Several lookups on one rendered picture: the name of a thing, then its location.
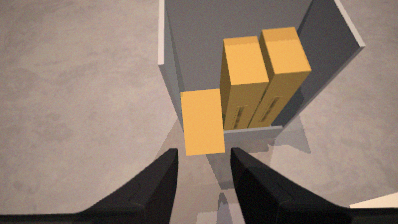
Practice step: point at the grey open bin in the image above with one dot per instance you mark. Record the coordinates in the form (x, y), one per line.
(190, 46)

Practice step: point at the yellow rectangular box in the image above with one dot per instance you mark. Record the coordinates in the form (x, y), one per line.
(202, 121)

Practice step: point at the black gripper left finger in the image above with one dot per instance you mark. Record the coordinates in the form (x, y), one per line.
(145, 199)

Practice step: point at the tan cardboard box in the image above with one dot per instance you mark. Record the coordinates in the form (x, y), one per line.
(243, 81)
(287, 67)

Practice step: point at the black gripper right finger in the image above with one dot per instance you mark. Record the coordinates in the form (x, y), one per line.
(266, 197)

